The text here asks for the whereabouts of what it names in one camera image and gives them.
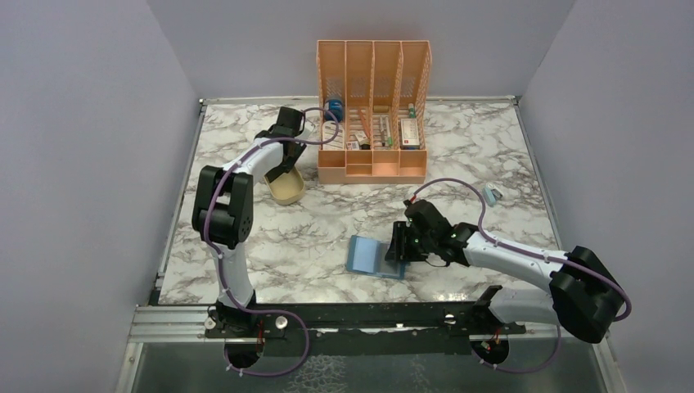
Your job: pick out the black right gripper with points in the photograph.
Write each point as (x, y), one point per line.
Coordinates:
(398, 250)

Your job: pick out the pens in organizer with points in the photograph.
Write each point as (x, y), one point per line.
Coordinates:
(384, 127)

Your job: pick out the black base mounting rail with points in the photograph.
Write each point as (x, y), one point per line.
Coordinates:
(354, 329)

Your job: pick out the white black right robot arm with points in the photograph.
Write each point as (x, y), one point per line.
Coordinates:
(573, 290)

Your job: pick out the white rounded label card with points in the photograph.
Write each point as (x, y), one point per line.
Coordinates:
(333, 134)

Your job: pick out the beige oval tray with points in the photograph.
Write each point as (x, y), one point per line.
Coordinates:
(287, 188)

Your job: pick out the teal leather card holder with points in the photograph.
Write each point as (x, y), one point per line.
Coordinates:
(362, 255)

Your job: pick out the black credit card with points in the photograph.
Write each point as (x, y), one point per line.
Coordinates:
(388, 268)

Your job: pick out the blue tape roll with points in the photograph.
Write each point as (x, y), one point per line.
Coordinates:
(334, 108)

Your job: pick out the orange desk file organizer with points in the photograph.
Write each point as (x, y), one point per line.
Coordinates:
(374, 77)

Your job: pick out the white red box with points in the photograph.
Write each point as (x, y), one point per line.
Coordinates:
(409, 134)

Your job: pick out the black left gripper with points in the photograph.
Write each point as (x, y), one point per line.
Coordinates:
(287, 163)

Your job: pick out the light blue small clip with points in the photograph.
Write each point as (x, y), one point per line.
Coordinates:
(491, 194)

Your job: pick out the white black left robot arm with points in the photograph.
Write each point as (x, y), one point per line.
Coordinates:
(223, 211)

